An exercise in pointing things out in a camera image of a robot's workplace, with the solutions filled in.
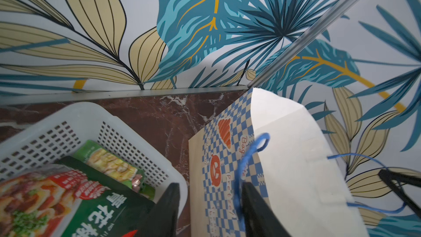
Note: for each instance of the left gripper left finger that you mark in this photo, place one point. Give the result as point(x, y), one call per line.
point(163, 218)

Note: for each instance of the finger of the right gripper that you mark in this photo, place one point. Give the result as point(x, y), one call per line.
point(395, 182)

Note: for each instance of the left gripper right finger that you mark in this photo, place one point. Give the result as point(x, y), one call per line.
point(259, 220)

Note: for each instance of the checkered paper bag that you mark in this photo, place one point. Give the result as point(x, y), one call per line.
point(313, 177)

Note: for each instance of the light green condiment packet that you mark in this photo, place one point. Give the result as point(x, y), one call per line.
point(97, 157)

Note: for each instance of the white plastic basket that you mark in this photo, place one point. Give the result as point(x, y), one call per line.
point(64, 132)

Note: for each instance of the right aluminium frame post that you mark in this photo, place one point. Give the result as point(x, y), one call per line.
point(315, 30)

